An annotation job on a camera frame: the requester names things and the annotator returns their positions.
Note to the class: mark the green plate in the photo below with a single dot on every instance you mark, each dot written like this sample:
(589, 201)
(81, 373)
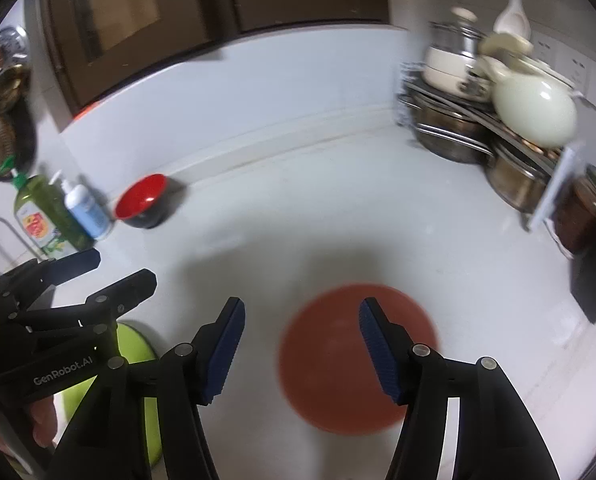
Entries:
(135, 347)

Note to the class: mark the white wall socket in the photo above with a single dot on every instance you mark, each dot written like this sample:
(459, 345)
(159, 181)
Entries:
(578, 67)

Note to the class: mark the person's left hand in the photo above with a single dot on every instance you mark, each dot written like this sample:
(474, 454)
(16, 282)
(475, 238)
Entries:
(38, 420)

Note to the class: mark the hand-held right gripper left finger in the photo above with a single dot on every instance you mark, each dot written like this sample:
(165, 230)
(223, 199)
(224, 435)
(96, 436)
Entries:
(225, 350)

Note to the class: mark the brown wooden window frame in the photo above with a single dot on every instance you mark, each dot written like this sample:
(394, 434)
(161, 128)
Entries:
(218, 0)

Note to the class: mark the white plastic rack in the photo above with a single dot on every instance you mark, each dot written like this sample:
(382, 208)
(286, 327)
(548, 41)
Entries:
(558, 185)

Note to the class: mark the white blue pump bottle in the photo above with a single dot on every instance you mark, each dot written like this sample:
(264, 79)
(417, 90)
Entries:
(85, 215)

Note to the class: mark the red and black bowl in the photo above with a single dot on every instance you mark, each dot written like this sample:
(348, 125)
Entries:
(138, 200)

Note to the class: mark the salmon red plate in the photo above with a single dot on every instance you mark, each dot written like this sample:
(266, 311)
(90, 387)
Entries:
(328, 360)

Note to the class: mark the green dish soap bottle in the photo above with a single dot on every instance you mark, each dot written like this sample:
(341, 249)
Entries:
(43, 215)

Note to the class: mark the steel steamer with cream knob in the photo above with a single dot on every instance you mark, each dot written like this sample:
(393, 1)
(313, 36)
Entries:
(453, 35)

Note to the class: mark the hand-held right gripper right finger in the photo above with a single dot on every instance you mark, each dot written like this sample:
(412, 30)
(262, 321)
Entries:
(378, 355)

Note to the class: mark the chrome faucet pipe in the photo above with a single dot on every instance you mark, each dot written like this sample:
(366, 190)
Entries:
(22, 237)

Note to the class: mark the grey pot lid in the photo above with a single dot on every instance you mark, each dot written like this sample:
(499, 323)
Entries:
(518, 142)

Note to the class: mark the white plastic spoon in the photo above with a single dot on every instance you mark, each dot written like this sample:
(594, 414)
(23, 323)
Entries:
(513, 15)

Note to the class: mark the hanging metal strainer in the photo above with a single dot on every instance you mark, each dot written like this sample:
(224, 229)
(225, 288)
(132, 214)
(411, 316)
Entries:
(8, 52)

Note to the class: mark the glass jar of chili sauce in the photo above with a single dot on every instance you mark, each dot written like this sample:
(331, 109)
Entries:
(585, 210)

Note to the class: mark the large cream ceramic pot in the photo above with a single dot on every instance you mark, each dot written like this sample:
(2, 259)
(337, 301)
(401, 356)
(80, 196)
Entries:
(533, 105)

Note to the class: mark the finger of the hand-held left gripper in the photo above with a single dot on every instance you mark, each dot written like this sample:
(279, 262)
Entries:
(78, 262)
(128, 287)

